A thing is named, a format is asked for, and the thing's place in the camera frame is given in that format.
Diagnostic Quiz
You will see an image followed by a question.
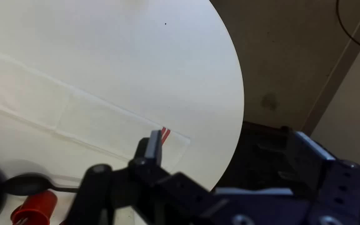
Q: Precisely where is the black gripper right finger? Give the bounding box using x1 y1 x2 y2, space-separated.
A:
284 126 360 225

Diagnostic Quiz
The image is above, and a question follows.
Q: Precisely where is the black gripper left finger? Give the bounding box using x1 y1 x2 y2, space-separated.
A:
64 129 214 225

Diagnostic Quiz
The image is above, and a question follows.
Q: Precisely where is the white towel with red stripes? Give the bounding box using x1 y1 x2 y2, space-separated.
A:
0 42 192 167

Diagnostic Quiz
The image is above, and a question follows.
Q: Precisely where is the red measuring cup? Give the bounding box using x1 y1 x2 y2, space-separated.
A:
9 189 58 225

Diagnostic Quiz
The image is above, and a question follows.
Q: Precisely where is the black spatula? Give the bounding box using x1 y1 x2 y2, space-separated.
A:
3 174 83 196

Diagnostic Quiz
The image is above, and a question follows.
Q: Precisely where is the thin black floor cable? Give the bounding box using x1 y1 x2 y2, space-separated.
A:
334 0 360 56

